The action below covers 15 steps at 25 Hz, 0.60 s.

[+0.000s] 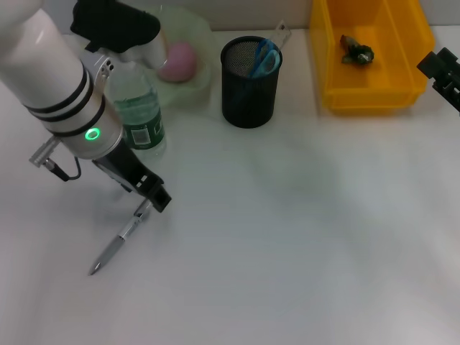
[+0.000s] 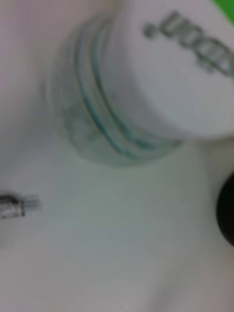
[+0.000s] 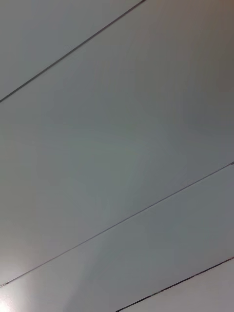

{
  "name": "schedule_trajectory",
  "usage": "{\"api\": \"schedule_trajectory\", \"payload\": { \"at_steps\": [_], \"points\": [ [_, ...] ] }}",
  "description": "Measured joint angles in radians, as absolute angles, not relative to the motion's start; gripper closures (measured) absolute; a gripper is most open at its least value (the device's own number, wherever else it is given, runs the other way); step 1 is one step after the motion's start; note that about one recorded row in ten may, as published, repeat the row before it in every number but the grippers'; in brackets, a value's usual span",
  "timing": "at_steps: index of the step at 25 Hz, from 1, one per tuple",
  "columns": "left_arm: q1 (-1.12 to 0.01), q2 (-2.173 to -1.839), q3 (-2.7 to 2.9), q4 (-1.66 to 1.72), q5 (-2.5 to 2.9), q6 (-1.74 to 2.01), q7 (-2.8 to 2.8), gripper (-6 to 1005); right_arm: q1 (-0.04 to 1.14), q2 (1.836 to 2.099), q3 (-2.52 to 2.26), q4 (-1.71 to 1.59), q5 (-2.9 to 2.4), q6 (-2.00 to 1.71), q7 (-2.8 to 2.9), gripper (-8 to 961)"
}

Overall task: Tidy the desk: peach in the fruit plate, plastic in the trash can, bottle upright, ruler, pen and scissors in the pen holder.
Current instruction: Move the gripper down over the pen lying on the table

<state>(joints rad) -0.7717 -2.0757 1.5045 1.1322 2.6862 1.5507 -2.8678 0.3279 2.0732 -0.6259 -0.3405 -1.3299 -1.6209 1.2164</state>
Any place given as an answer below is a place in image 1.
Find black mesh pen holder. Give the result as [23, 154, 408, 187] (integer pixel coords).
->
[220, 34, 284, 129]

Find green translucent fruit bowl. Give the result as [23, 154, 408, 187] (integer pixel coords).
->
[82, 5, 213, 109]

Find transparent plastic ruler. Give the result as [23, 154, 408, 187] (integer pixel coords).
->
[275, 19, 293, 50]

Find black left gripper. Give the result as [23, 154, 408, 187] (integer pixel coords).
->
[92, 141, 173, 214]

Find pink toy peach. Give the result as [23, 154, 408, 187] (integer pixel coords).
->
[157, 40, 199, 84]

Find green plastic wrapper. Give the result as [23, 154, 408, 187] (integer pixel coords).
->
[339, 33, 376, 66]

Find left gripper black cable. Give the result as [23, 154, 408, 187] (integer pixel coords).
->
[29, 138, 82, 182]

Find grey ballpoint pen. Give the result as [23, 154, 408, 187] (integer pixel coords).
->
[88, 198, 151, 277]

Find yellow plastic bin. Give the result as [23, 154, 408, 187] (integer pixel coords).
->
[309, 0, 438, 116]

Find blue scissors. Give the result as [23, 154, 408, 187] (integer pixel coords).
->
[231, 38, 282, 109]

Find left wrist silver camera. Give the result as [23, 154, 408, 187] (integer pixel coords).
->
[70, 0, 169, 71]

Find clear green-label water bottle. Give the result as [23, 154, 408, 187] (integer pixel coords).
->
[107, 64, 168, 155]

